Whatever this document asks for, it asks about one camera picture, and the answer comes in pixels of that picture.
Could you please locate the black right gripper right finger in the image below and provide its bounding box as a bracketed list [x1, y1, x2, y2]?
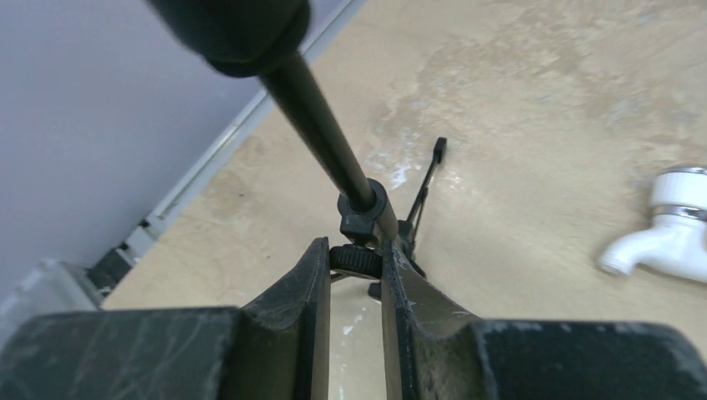
[382, 242, 706, 399]

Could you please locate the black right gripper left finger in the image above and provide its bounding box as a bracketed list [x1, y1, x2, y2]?
[1, 237, 330, 399]

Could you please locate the white plastic faucet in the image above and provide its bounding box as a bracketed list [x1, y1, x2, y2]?
[598, 165, 706, 283]

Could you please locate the black tripod shock mount stand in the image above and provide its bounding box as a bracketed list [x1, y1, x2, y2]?
[151, 0, 447, 299]

